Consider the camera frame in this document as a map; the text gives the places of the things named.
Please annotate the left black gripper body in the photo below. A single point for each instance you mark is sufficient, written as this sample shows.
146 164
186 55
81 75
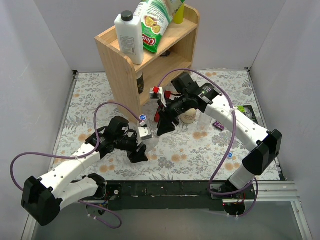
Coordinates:
135 149

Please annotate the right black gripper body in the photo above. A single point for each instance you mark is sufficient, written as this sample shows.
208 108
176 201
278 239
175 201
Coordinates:
166 113

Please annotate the clear plastic bottle front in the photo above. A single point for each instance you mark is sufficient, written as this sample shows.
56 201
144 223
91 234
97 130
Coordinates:
152 142

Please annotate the clear plastic bottle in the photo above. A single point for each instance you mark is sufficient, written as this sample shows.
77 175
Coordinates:
152 142
146 124
204 122

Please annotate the blue white bottle cap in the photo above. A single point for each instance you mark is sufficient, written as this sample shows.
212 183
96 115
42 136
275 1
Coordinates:
143 117

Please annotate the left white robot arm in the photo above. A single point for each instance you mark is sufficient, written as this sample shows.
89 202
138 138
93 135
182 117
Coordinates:
44 197

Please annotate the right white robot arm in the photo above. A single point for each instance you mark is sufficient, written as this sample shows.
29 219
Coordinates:
263 145

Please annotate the beige lotion bottle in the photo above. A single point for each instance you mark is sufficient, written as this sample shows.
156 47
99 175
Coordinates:
189 116

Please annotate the dark bottle in shelf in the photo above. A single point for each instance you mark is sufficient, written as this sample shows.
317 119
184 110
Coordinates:
140 82

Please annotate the white bottle black cap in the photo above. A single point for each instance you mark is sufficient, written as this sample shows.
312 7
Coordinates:
129 34

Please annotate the yellow bottle on shelf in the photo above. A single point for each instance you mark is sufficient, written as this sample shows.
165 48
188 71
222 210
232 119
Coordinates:
179 15

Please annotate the wooden shelf unit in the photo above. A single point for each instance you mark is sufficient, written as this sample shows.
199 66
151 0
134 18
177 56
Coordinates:
175 52

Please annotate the purple candy bar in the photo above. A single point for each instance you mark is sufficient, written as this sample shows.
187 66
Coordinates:
218 125

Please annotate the floral table mat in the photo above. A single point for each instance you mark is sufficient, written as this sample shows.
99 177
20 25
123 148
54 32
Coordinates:
185 154

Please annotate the black base bar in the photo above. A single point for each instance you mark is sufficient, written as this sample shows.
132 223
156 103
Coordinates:
164 194

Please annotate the black green box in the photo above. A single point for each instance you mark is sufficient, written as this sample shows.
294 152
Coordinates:
248 111

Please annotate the green chips bag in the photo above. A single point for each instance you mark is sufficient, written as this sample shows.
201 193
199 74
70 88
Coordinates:
155 16

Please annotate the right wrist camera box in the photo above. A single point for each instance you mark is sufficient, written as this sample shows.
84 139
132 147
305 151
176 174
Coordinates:
157 93

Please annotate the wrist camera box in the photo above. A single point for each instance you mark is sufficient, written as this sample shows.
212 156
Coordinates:
157 93
144 133

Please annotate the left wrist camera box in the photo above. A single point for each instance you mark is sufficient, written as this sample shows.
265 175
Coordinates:
144 133

